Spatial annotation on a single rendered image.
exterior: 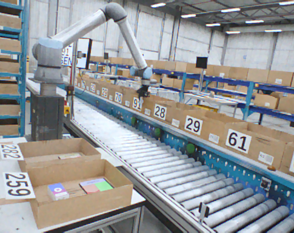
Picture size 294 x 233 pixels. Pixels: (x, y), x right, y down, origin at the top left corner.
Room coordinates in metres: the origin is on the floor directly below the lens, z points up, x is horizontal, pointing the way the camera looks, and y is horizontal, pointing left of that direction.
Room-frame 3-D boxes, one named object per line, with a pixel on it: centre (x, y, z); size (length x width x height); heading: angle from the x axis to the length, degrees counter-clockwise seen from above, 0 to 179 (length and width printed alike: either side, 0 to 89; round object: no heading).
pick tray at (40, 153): (1.13, 0.44, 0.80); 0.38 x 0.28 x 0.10; 128
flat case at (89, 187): (0.92, 0.16, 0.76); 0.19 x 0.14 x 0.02; 39
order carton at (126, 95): (2.62, 0.17, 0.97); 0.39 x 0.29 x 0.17; 37
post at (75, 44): (2.17, 0.74, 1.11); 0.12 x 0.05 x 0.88; 37
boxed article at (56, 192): (0.82, 0.32, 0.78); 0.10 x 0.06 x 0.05; 42
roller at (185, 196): (1.12, -0.38, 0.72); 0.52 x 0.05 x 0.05; 127
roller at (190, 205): (1.06, -0.42, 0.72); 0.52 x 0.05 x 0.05; 127
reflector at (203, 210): (0.80, -0.28, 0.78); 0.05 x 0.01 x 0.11; 37
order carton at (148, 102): (2.30, -0.06, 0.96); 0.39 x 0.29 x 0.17; 37
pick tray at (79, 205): (0.86, 0.24, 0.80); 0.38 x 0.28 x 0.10; 127
